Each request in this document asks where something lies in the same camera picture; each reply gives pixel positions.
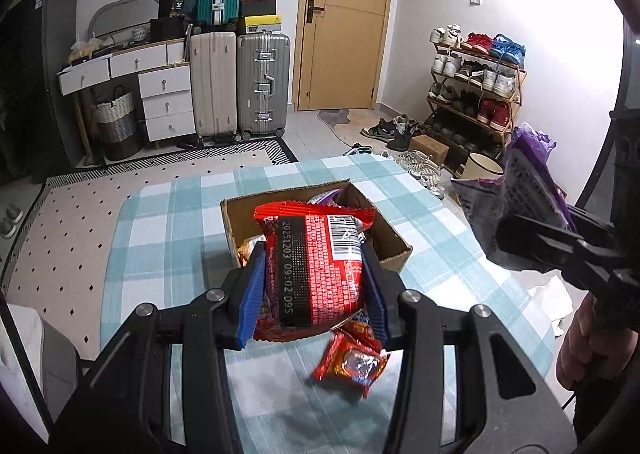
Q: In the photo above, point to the white crumpled paper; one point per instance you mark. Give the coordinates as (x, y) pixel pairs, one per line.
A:
(550, 304)

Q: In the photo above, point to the small brown cardboard box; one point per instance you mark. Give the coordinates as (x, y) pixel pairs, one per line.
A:
(429, 149)

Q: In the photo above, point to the silver suitcase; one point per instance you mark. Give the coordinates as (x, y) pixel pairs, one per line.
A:
(262, 84)

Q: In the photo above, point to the black green sneaker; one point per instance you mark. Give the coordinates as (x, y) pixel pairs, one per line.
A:
(380, 129)

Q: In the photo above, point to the person's right hand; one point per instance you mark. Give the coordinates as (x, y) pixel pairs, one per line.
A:
(577, 349)

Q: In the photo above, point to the cream rug black border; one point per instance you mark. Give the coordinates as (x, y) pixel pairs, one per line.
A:
(75, 234)

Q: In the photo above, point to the grey slipper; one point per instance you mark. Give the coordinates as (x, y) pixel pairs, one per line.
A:
(7, 228)
(14, 214)

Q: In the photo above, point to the yellow white shoe box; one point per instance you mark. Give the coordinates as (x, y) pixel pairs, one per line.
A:
(260, 26)

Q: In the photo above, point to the white bucket dark rim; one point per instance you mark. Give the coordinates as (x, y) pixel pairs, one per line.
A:
(485, 166)

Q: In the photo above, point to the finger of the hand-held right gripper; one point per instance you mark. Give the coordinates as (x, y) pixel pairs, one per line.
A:
(597, 231)
(540, 241)

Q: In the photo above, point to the plaid tablecloth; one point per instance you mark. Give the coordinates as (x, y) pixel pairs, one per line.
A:
(175, 234)

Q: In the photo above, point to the dark tall cabinet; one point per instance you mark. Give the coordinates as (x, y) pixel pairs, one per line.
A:
(35, 84)

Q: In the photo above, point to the red packet with cookie picture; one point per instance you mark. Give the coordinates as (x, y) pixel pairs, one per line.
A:
(350, 364)

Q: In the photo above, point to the wooden door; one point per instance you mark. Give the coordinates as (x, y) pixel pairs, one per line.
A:
(345, 34)

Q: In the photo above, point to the woven laundry basket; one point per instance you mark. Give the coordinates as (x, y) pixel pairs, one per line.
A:
(117, 129)

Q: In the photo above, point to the small red blue snack packet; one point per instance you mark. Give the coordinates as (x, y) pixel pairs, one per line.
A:
(357, 324)

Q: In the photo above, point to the beige suitcase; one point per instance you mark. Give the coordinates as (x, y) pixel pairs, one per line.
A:
(214, 84)

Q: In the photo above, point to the white drawer cabinet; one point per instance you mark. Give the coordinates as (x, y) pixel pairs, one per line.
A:
(167, 84)

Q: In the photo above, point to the red snack packet black stripe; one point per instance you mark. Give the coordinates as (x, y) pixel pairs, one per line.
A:
(315, 264)

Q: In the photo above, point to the dark shoe box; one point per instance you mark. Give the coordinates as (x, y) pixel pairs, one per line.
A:
(257, 8)

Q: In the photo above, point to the purple snack packet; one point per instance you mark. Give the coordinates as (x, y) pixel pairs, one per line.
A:
(327, 196)
(520, 184)

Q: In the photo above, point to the black printed bag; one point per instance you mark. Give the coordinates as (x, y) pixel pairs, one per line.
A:
(172, 4)

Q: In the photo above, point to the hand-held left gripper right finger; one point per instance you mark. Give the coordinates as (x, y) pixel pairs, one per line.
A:
(377, 304)

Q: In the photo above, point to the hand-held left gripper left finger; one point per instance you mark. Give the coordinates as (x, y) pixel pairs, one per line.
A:
(252, 299)

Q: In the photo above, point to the white grey cushion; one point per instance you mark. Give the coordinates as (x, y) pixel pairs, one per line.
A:
(30, 359)

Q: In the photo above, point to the white sneaker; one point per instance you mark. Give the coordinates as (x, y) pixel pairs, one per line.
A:
(415, 161)
(430, 181)

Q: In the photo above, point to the dark grey sneaker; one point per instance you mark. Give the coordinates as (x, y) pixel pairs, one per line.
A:
(402, 139)

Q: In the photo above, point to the wooden shoe rack with shoes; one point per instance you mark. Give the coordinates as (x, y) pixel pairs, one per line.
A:
(480, 74)

